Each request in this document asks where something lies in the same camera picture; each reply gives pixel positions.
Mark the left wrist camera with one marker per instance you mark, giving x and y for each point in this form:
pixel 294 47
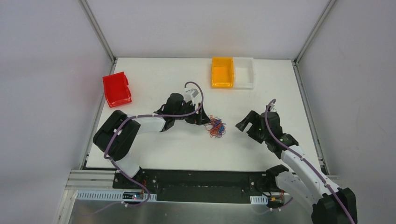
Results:
pixel 190 96

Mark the orange plastic bin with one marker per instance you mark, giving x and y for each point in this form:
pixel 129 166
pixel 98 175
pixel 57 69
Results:
pixel 222 72

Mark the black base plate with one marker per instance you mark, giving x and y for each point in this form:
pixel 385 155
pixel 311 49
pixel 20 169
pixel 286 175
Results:
pixel 202 186

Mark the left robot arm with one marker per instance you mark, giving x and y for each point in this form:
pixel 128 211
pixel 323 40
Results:
pixel 117 134

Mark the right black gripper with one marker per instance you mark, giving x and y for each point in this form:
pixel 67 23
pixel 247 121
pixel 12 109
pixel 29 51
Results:
pixel 251 124

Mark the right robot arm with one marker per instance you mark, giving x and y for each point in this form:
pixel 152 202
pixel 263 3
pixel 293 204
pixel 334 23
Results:
pixel 324 200

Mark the left white cable duct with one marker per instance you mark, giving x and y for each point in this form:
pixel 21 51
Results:
pixel 127 196

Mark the aluminium frame rail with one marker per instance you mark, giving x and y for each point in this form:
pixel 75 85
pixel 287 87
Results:
pixel 90 180

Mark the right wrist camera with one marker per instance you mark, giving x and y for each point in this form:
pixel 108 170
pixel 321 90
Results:
pixel 272 109

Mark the right white cable duct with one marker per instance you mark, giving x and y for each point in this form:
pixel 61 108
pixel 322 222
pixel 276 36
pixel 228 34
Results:
pixel 259 200

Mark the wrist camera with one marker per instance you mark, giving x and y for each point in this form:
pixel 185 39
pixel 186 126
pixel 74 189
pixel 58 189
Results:
pixel 190 96
pixel 272 109

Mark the white cable duct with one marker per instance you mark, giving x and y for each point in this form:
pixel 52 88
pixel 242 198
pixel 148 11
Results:
pixel 127 196
pixel 259 200

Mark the white plastic bin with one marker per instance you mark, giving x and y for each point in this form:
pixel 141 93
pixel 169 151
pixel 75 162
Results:
pixel 244 73

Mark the red plastic bin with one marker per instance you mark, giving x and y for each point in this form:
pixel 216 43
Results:
pixel 116 89

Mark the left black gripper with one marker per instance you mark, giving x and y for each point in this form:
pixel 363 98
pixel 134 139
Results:
pixel 192 115

